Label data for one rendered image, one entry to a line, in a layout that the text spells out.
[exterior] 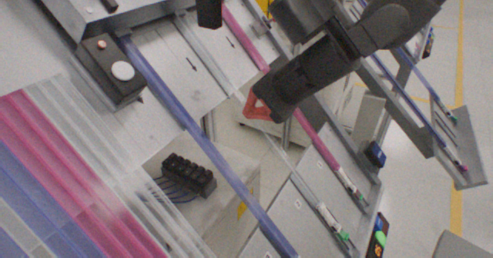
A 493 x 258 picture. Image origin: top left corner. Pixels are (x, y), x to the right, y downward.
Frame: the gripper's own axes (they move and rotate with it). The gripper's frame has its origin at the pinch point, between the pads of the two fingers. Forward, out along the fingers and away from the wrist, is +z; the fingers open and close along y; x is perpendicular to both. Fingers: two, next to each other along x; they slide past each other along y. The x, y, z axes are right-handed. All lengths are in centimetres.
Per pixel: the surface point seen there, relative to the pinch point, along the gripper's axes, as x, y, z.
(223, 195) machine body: 15.8, -4.4, 32.2
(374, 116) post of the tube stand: 26.8, -41.0, 2.6
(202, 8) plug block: -12.4, 12.6, -16.1
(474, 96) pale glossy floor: 123, -231, 17
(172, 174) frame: 3.1, -1.1, 39.9
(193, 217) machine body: 14.0, 5.0, 33.8
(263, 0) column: -65, -285, 146
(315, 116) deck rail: 12.0, -18.8, 3.1
